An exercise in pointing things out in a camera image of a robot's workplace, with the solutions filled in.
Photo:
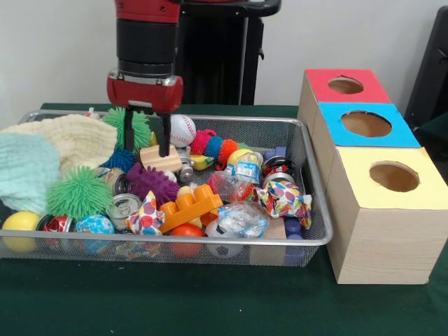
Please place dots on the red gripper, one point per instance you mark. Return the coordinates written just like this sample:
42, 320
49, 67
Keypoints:
147, 92

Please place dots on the cream muslin cloth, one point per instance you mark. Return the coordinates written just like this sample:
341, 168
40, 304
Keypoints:
80, 140

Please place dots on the multicolour spiky caterpillar toy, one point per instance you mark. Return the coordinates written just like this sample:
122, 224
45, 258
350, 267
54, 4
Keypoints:
217, 145

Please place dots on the green spiky rubber ball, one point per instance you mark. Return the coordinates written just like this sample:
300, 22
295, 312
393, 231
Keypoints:
78, 192
141, 126

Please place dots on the mint green muslin cloth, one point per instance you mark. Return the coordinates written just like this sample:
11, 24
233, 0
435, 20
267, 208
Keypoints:
24, 171

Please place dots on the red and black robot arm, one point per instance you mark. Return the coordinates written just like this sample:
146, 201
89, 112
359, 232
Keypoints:
147, 38

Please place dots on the wooden box with three holes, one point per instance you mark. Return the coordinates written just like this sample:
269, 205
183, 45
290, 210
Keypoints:
385, 245

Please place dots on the striped light wooden block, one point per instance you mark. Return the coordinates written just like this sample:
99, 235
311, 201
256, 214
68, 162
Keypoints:
150, 159

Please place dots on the white baseball with red stitching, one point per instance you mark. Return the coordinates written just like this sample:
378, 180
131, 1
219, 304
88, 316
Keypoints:
183, 131

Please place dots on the purple spiky ball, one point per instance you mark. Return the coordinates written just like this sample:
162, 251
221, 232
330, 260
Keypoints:
154, 182

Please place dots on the orange plastic building block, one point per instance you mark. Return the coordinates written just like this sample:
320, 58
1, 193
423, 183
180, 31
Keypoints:
190, 210

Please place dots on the flattened clear bottle, blue label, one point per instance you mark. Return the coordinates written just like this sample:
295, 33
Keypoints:
241, 220

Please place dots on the crumpled colourful patterned paper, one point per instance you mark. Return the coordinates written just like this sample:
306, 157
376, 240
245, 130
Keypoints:
285, 201

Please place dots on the dark green table cloth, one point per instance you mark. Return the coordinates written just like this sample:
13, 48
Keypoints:
210, 301

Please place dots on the black upright panel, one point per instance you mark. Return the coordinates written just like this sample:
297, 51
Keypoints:
432, 70

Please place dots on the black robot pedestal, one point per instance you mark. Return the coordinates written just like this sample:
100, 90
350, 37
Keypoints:
227, 52

